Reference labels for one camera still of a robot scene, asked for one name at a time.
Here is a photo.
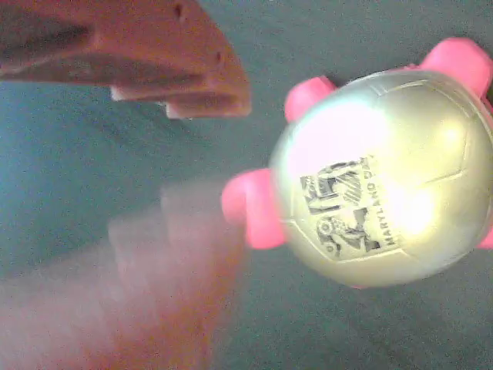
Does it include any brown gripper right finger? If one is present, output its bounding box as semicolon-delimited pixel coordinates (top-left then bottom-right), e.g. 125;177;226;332
0;175;247;370

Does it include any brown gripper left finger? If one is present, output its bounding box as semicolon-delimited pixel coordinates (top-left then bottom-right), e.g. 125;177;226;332
0;0;252;119

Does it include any red turtle toy silver shell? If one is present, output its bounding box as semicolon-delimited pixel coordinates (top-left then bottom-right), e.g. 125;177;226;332
221;37;493;290

